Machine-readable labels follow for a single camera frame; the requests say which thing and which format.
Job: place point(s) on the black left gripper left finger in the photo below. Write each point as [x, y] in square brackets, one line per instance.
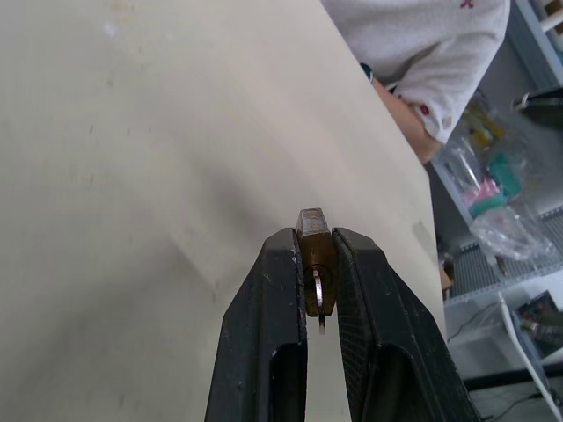
[255, 334]

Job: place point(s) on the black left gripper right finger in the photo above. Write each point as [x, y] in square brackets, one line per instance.
[387, 325]

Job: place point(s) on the silver padlock key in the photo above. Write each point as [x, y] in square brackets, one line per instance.
[321, 303]

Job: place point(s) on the brass padlock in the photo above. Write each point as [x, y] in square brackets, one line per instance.
[314, 246]

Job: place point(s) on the grey metal shelf rack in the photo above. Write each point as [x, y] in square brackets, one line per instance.
[506, 246]

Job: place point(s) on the clear plastic bag of parts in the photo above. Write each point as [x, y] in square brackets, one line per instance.
[497, 193]

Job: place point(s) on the black device on shelf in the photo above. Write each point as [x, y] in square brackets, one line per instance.
[542, 105]

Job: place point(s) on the person in white shirt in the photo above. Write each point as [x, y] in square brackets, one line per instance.
[422, 57]

